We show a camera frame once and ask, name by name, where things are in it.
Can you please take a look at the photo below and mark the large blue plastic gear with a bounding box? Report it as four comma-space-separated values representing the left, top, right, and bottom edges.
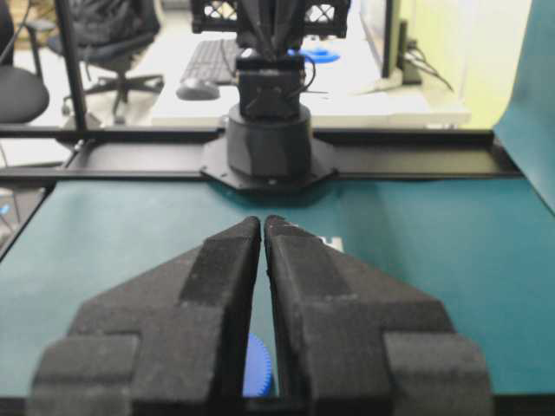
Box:
242, 333, 273, 398

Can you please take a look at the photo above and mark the black plastic crate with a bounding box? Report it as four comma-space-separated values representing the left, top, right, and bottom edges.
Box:
191, 1, 350, 37

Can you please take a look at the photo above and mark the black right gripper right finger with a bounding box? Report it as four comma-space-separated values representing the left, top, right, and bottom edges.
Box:
264, 216, 493, 415

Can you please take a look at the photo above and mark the black computer mouse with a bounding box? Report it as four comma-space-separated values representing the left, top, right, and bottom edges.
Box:
176, 78, 220, 101

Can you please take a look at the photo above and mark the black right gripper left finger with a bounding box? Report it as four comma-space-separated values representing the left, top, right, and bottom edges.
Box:
26, 217, 260, 415

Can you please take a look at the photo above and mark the black office chair left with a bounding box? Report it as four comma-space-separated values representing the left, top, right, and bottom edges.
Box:
1, 1, 49, 124

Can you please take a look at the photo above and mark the black office chair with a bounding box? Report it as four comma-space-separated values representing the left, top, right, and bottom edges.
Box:
1, 1, 49, 124
46, 1, 165, 125

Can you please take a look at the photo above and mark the computer monitor with stand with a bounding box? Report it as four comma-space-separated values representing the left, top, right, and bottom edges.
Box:
357, 0, 454, 94

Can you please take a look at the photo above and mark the black vertical frame post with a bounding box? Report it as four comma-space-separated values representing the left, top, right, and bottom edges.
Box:
55, 0, 101, 131

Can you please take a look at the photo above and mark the black computer keyboard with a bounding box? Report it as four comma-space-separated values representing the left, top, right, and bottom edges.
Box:
180, 39, 243, 86

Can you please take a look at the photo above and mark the black aluminium frame rail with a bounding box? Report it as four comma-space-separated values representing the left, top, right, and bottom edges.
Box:
1, 125, 521, 192

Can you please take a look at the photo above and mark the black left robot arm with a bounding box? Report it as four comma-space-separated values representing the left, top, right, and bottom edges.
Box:
192, 1, 350, 192

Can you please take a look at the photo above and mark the white desk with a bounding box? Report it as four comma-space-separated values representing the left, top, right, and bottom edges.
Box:
151, 39, 471, 129

